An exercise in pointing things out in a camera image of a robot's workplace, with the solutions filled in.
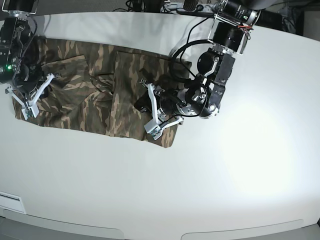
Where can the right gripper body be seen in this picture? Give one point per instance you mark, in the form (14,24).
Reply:
(30,99)

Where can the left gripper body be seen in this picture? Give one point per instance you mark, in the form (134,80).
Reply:
(164,105)

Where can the camouflage T-shirt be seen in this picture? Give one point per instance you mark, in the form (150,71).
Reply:
(97,87)

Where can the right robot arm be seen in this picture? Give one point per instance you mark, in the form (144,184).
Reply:
(19,55)

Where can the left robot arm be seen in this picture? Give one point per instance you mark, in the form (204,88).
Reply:
(202,95)

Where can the white box at table edge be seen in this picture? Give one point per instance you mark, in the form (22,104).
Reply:
(12,203)

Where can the black background equipment clutter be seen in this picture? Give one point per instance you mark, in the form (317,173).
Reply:
(283,15)

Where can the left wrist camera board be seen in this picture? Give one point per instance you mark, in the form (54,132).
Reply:
(152,128)

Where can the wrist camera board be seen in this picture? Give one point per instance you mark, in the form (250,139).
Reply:
(152,128)
(30,112)

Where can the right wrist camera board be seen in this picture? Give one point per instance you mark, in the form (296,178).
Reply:
(30,112)

